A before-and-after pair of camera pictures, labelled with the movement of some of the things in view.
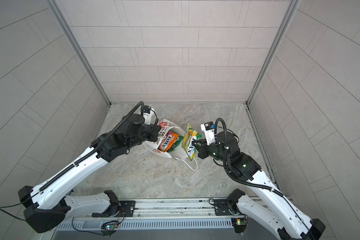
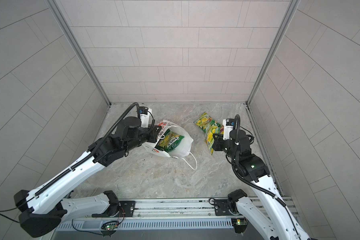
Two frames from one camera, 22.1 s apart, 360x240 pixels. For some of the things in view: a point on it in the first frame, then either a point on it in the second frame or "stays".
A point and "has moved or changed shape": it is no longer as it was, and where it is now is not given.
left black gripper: [155, 133] stays
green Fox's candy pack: [190, 135] -> [207, 124]
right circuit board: [239, 224] stays
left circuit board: [108, 228] stays
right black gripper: [202, 151] -> [217, 142]
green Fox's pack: [176, 143] has moved or changed shape
